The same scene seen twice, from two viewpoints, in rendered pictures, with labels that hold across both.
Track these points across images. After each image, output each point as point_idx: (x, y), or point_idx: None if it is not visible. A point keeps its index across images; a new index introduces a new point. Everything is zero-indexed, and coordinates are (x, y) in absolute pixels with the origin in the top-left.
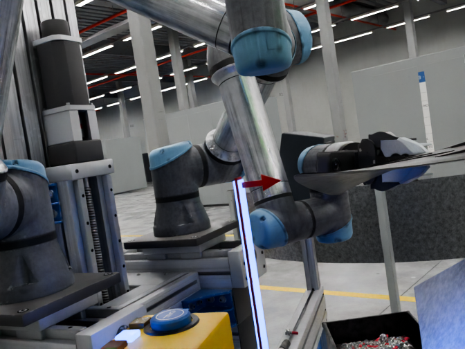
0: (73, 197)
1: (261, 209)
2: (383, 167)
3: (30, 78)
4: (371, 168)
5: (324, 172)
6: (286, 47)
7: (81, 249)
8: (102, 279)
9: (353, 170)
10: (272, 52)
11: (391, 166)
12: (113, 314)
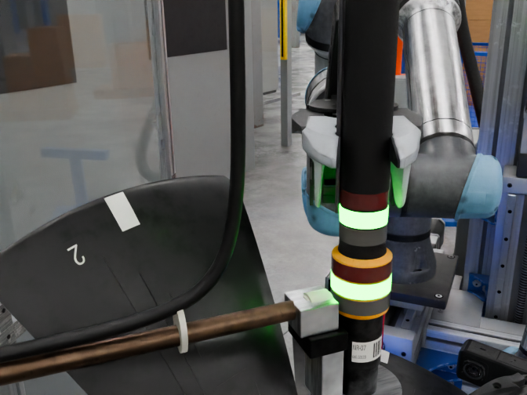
0: (503, 208)
1: (511, 352)
2: (299, 385)
3: (524, 67)
4: (303, 377)
5: (292, 346)
6: (321, 219)
7: (496, 259)
8: (421, 296)
9: (298, 365)
10: (309, 219)
11: (301, 391)
12: (387, 327)
